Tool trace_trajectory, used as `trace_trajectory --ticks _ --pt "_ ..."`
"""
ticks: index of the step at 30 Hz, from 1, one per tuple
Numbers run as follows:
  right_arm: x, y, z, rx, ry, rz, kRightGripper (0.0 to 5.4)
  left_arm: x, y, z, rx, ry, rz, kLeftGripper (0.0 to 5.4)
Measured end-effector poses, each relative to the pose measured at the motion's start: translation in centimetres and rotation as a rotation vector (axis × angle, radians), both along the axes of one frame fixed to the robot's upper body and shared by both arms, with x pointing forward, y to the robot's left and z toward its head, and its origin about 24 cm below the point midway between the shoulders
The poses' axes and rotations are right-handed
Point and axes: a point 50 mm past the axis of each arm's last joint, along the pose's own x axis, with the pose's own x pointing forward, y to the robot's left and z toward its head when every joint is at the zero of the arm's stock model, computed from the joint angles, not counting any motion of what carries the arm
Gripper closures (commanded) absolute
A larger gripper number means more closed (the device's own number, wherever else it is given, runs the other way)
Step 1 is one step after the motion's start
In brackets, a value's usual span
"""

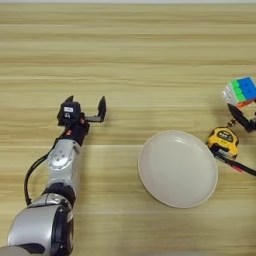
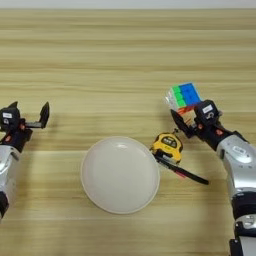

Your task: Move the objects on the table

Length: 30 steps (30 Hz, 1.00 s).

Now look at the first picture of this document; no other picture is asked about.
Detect yellow tape measure black strap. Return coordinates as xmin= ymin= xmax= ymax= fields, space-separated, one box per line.
xmin=205 ymin=126 xmax=256 ymax=177

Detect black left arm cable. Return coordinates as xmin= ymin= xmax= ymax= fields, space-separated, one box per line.
xmin=23 ymin=151 xmax=52 ymax=206

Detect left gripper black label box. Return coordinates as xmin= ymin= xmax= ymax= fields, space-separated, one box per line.
xmin=56 ymin=101 xmax=83 ymax=127

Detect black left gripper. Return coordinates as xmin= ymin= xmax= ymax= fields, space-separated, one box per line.
xmin=60 ymin=95 xmax=107 ymax=147

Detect multicolour puzzle cube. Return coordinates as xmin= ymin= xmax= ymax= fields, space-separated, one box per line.
xmin=220 ymin=76 xmax=256 ymax=109

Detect round white plate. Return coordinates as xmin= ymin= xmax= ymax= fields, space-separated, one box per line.
xmin=137 ymin=129 xmax=219 ymax=209

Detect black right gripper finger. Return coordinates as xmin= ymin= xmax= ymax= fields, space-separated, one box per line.
xmin=227 ymin=102 xmax=256 ymax=133

